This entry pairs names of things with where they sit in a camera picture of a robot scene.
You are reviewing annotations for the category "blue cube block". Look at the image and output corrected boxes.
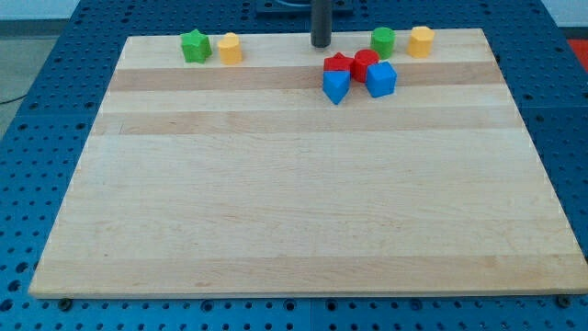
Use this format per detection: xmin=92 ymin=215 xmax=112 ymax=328
xmin=366 ymin=62 xmax=397 ymax=97

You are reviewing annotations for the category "wooden board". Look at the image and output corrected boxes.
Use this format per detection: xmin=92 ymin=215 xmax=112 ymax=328
xmin=29 ymin=29 xmax=587 ymax=299

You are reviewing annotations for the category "blue triangle block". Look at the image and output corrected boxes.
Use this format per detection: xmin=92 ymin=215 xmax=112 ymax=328
xmin=322 ymin=71 xmax=351 ymax=105

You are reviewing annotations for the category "red star block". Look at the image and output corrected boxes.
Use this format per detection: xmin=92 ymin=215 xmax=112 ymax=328
xmin=323 ymin=52 xmax=354 ymax=72

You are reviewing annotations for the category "red cylinder block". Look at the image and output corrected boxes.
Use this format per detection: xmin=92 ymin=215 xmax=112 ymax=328
xmin=351 ymin=49 xmax=379 ymax=83

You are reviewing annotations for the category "yellow cylinder block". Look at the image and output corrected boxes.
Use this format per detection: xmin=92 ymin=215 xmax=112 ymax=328
xmin=217 ymin=32 xmax=243 ymax=65

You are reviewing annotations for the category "green cylinder block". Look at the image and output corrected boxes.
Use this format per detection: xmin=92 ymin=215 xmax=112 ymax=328
xmin=370 ymin=27 xmax=396 ymax=60

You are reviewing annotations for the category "green star block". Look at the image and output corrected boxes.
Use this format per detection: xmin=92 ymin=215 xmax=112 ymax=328
xmin=180 ymin=29 xmax=212 ymax=63

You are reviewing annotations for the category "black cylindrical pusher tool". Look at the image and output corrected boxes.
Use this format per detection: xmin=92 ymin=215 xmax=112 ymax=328
xmin=311 ymin=0 xmax=333 ymax=48

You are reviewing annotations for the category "yellow hexagon block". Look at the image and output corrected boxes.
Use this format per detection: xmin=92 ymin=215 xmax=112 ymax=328
xmin=406 ymin=26 xmax=435 ymax=58

